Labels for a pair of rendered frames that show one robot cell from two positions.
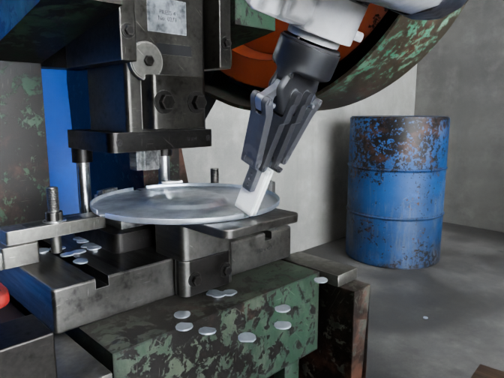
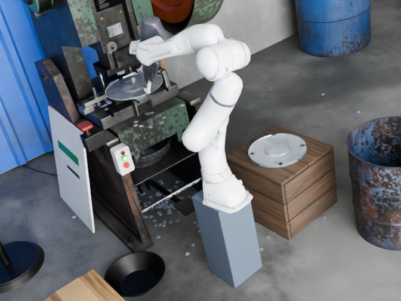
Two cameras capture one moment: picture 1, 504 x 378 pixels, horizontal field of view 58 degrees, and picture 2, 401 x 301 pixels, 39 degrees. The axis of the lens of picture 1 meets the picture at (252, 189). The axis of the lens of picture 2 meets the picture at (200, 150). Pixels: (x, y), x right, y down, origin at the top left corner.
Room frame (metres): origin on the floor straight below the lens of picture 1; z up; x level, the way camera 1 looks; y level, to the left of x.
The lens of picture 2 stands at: (-1.68, -0.83, 1.88)
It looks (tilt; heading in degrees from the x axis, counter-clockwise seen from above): 31 degrees down; 16
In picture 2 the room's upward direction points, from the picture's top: 13 degrees counter-clockwise
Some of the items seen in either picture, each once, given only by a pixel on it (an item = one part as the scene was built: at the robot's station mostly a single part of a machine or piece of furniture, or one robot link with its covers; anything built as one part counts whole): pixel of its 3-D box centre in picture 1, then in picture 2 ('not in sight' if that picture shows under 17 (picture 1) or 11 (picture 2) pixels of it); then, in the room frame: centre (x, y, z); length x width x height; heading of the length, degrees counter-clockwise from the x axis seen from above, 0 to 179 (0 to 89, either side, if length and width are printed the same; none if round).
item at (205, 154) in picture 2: not in sight; (213, 137); (0.27, -0.35, 0.71); 0.18 x 0.11 x 0.25; 156
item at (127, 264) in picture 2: not in sight; (136, 278); (0.16, 0.14, 0.04); 0.30 x 0.30 x 0.07
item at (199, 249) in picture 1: (208, 247); (142, 100); (0.67, 0.07, 0.72); 0.25 x 0.14 x 0.14; 44
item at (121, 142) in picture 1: (141, 145); (117, 65); (0.80, 0.19, 0.86); 0.20 x 0.16 x 0.05; 134
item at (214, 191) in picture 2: not in sight; (223, 184); (0.21, -0.37, 0.52); 0.22 x 0.19 x 0.14; 49
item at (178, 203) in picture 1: (187, 199); (133, 85); (0.71, 0.10, 0.78); 0.29 x 0.29 x 0.01
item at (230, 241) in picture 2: not in sight; (228, 233); (0.23, -0.33, 0.23); 0.18 x 0.18 x 0.45; 49
